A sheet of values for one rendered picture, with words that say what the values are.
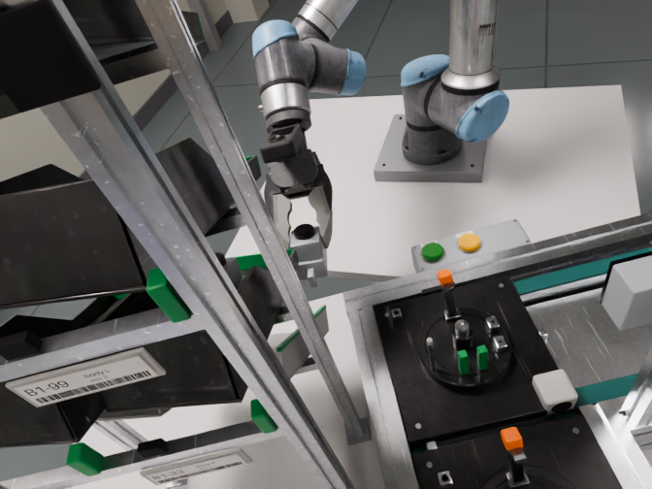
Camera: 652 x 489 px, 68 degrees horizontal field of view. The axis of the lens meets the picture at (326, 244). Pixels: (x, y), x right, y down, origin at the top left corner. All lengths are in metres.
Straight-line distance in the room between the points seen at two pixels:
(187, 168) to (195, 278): 0.15
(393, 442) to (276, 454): 0.23
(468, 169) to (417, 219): 0.18
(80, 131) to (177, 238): 0.06
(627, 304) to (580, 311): 0.36
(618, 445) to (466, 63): 0.69
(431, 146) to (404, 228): 0.22
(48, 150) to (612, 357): 3.07
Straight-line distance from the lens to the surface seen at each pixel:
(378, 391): 0.81
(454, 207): 1.17
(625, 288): 0.57
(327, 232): 0.71
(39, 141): 3.33
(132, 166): 0.21
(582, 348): 0.89
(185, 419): 1.01
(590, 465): 0.76
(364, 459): 0.87
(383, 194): 1.23
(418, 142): 1.22
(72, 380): 0.34
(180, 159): 0.39
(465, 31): 1.01
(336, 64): 0.85
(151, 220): 0.23
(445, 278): 0.77
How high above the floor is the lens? 1.67
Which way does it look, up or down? 45 degrees down
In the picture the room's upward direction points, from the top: 19 degrees counter-clockwise
